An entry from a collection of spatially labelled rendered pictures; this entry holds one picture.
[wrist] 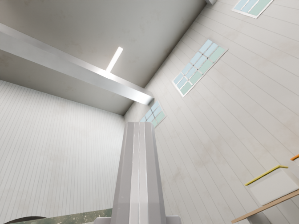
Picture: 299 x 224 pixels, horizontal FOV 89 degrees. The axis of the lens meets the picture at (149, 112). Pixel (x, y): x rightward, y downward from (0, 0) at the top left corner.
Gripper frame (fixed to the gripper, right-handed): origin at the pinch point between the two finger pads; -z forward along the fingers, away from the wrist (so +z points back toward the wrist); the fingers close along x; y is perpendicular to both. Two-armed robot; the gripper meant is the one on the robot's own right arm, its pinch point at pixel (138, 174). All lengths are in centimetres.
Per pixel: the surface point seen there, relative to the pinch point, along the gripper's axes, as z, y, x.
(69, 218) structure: -53, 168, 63
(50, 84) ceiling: -439, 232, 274
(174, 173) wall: -197, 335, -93
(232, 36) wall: -373, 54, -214
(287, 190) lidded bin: -70, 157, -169
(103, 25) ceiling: -467, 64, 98
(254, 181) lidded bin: -91, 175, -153
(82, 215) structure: -57, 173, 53
